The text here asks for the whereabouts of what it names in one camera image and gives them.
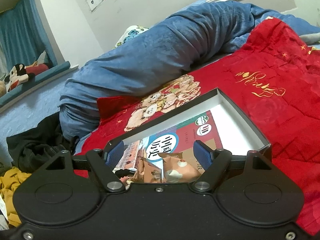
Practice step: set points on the blue window ledge cushion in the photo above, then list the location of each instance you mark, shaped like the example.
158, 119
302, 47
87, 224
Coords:
45, 76

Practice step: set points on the blue curtain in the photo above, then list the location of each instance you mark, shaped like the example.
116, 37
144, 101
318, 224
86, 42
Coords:
22, 25

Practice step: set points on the blue plush blanket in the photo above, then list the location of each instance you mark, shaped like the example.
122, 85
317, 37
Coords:
150, 55

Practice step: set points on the colourful book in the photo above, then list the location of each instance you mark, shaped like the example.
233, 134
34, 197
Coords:
180, 135

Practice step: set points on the black scrunchie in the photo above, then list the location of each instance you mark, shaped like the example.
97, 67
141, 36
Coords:
125, 173

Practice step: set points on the black cardboard box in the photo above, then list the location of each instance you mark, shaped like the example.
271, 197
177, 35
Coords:
240, 120

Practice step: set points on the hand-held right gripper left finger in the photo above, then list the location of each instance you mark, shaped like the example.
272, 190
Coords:
113, 155

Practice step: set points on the red printed blanket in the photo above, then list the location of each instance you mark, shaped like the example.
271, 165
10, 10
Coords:
275, 105

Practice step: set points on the brown plush toy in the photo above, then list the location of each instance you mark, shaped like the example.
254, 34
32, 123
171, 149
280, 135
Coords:
2, 88

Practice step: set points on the yellow cloth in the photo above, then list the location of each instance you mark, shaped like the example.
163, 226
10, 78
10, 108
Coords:
10, 187

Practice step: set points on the dark cloth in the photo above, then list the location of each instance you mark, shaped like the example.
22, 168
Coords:
37, 145

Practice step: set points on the grey cloth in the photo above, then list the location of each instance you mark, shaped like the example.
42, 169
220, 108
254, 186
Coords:
311, 37

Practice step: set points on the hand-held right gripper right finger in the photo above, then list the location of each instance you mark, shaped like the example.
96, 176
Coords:
202, 157

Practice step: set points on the floral pillow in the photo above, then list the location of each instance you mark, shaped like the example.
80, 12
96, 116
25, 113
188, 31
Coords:
130, 35

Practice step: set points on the orange snack packet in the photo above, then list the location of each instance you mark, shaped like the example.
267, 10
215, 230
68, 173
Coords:
150, 170
180, 168

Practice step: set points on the floral white cloth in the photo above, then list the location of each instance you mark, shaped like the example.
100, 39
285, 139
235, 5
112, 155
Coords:
2, 212

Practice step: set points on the mouse plush toy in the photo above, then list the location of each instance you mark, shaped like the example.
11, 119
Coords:
20, 76

